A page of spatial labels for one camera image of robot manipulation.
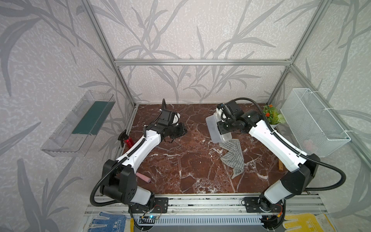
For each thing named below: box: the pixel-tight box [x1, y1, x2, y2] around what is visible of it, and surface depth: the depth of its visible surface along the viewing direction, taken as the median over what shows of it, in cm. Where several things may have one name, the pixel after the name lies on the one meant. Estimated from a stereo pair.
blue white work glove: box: [87, 211, 127, 232], surface depth 70 cm
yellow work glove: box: [282, 213, 337, 232], surface depth 70 cm
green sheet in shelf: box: [71, 101, 116, 136], surface depth 69 cm
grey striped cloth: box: [218, 138, 245, 180], surface depth 91 cm
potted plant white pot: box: [262, 103, 286, 129], surface depth 96 cm
